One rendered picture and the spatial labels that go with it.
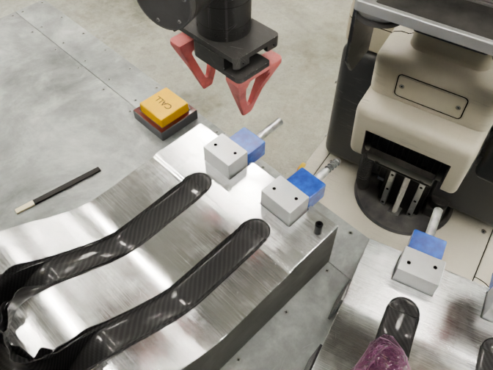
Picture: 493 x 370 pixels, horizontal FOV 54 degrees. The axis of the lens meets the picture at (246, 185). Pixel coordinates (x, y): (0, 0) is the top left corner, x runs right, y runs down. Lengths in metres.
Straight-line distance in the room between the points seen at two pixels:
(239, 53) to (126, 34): 2.06
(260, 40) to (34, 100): 0.56
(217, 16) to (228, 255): 0.28
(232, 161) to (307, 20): 1.99
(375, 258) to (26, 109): 0.66
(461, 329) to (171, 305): 0.34
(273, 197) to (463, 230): 0.92
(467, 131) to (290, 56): 1.52
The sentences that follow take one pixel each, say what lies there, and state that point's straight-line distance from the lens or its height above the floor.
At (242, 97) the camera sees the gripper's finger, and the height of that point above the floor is 1.05.
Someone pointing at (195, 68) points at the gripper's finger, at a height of 1.04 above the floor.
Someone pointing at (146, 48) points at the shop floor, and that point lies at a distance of 2.43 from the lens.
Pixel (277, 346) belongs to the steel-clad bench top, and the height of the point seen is 0.80.
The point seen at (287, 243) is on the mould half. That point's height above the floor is 0.89.
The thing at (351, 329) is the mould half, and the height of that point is 0.86.
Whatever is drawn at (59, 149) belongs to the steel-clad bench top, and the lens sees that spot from 0.87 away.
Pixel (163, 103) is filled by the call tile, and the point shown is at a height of 0.84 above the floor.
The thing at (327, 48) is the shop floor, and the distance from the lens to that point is 2.40.
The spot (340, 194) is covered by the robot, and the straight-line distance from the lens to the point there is 1.42.
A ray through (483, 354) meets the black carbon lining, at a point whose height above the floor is 0.85.
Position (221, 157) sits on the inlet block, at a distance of 0.64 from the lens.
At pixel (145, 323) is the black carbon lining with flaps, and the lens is 0.55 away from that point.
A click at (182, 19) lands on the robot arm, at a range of 0.42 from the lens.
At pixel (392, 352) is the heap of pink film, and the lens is 0.56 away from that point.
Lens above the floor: 1.40
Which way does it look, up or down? 52 degrees down
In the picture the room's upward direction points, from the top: straight up
